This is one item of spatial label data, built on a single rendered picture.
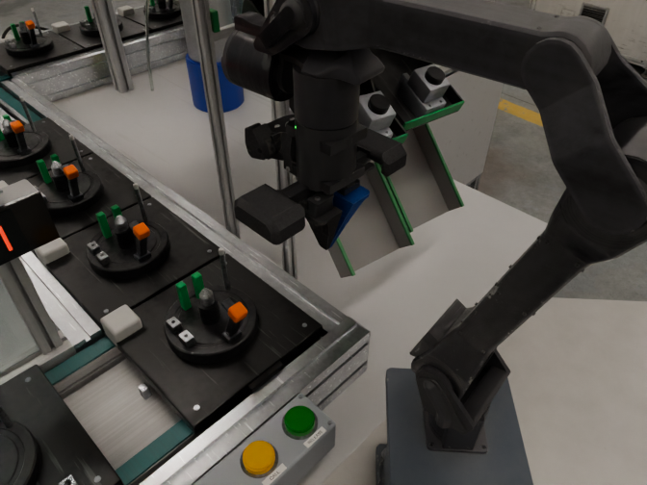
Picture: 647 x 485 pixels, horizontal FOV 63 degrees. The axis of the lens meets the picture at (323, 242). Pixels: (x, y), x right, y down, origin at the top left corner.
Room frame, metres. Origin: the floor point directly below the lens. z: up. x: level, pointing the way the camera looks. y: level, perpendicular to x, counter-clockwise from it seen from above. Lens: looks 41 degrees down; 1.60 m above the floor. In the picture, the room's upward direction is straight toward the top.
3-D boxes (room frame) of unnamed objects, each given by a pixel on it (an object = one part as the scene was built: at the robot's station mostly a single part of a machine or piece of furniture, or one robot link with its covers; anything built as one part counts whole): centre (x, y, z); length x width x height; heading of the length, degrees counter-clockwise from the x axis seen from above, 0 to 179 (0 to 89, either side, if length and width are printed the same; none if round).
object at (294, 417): (0.37, 0.03, 0.96); 0.04 x 0.04 x 0.02
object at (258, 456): (0.32, 0.08, 0.96); 0.04 x 0.04 x 0.02
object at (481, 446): (0.31, -0.15, 1.09); 0.07 x 0.07 x 0.06; 87
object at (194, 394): (0.53, 0.17, 1.01); 0.24 x 0.24 x 0.13; 46
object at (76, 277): (0.70, 0.35, 1.01); 0.24 x 0.24 x 0.13; 46
